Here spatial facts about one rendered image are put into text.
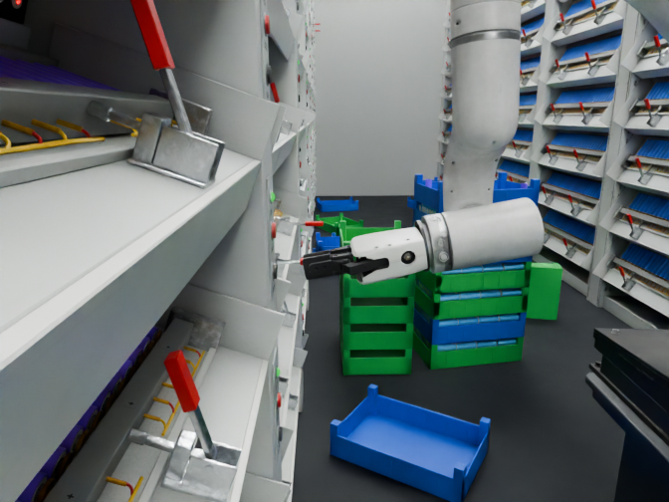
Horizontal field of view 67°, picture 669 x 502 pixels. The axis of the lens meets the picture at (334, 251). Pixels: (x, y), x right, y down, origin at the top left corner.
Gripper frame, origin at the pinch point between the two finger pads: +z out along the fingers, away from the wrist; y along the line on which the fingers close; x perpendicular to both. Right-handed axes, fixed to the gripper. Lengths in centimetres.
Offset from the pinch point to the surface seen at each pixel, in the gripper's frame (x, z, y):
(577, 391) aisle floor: -64, -60, 52
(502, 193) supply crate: -9, -50, 69
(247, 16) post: 29.2, 0.2, -25.3
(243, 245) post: 10.5, 4.9, -25.3
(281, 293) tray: 2.1, 3.8, -15.9
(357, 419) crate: -51, 0, 38
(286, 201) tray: 3.1, 7.0, 44.4
